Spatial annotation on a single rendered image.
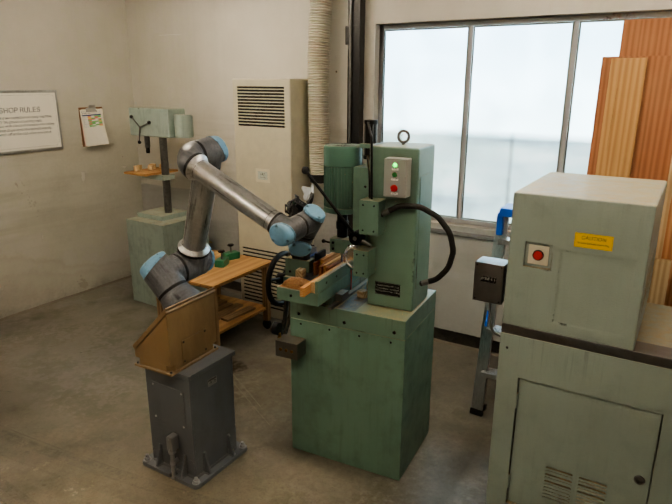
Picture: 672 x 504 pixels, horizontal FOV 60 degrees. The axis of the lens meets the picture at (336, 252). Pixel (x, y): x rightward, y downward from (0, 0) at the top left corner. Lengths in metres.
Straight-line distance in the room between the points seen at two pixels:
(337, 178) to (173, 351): 1.04
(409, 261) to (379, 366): 0.49
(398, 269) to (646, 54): 1.82
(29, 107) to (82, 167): 0.64
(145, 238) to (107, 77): 1.48
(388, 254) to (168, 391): 1.17
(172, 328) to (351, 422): 0.94
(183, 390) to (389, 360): 0.92
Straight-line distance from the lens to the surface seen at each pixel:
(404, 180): 2.41
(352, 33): 4.14
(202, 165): 2.36
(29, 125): 5.11
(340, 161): 2.61
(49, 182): 5.23
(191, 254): 2.77
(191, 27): 5.15
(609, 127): 3.55
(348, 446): 2.93
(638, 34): 3.62
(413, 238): 2.51
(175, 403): 2.80
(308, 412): 2.95
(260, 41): 4.68
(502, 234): 3.19
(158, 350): 2.67
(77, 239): 5.42
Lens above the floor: 1.78
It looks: 16 degrees down
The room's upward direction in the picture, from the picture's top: straight up
